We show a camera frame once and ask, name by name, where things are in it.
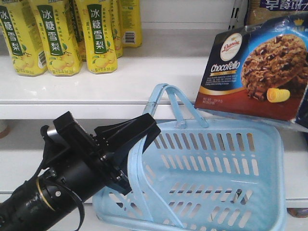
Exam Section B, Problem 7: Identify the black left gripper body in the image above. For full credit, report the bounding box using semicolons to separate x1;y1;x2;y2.
40;112;131;202

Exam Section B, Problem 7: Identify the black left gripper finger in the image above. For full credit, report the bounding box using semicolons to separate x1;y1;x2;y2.
94;113;158;144
100;128;161;175

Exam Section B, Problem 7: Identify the light blue plastic basket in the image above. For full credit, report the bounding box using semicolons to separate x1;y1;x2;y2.
92;83;286;231

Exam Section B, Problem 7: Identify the dark blue Chocofello cookie box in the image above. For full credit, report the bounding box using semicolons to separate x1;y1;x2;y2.
195;13;308;131

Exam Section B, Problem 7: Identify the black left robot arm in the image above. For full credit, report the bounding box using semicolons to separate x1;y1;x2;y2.
0;112;161;231

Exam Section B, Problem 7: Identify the white supermarket shelf unit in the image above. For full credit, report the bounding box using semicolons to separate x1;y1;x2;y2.
0;0;308;231

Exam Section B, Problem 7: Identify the yellow pear drink bottle right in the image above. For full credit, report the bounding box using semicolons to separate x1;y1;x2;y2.
76;0;118;74

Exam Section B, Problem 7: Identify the yellow pear drink bottle rear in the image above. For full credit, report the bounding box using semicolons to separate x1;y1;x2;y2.
118;0;142;48

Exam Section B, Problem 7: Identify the yellow pear drink bottle left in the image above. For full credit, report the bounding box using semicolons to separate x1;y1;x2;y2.
0;0;47;77

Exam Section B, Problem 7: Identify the blue breakfast biscuit bag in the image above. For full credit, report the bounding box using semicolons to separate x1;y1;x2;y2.
245;0;308;25

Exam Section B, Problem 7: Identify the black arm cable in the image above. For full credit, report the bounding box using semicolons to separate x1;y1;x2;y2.
33;161;85;229

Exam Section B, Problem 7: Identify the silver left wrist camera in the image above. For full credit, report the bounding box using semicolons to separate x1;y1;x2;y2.
47;127;62;143

